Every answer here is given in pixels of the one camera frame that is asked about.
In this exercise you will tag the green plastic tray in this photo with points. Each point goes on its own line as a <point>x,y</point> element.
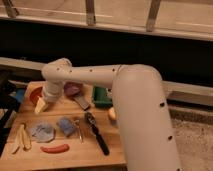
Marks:
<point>100,98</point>

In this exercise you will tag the grey blue towel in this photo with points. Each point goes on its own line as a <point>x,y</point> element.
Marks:
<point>43,132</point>

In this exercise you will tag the purple bowl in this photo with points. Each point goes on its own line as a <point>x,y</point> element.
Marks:
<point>71,89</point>

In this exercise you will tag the red sausage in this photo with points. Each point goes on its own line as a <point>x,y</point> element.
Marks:
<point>57,149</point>

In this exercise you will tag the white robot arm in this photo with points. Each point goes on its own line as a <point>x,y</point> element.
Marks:
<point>140,104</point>

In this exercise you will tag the grey rectangular block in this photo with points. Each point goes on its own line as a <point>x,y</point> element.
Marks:
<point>82,102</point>

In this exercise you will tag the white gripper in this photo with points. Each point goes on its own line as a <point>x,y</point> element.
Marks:
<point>51,93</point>

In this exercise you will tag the wooden cutting board table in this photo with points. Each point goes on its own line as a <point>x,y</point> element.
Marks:
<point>79,154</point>

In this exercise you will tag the orange bowl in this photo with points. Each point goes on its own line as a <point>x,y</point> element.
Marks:
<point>35,95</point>

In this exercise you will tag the blue sponge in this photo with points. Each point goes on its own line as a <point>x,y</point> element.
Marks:
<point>66,126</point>

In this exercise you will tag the yellow apple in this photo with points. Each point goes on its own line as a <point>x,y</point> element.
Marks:
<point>112,114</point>

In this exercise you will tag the silver spoon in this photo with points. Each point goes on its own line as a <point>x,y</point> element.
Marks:
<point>77,123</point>

